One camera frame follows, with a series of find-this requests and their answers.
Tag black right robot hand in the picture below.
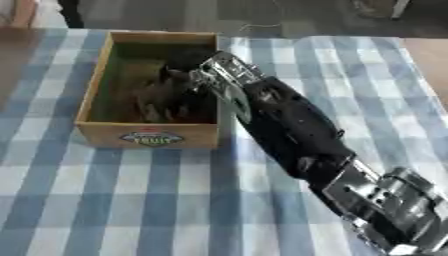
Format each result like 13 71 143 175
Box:
134 49 223 124

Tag tan cardboard box green inside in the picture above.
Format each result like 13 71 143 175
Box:
73 31 223 149

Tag person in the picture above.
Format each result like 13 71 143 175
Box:
56 0 86 29

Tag white cable on floor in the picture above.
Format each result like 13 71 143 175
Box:
236 0 289 34

